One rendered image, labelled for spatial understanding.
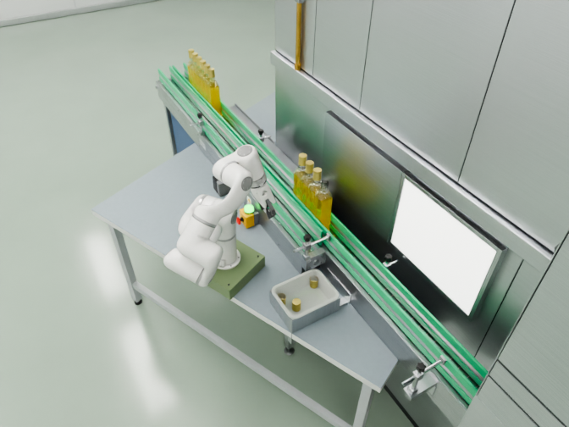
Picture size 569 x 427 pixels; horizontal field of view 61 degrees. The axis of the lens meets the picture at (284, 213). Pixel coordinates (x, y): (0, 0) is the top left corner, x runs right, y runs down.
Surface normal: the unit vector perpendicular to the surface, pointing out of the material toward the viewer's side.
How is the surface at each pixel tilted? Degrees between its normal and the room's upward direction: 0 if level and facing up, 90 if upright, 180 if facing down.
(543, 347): 90
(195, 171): 0
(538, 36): 90
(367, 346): 0
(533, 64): 90
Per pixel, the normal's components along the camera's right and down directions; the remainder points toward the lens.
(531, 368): -0.86, 0.33
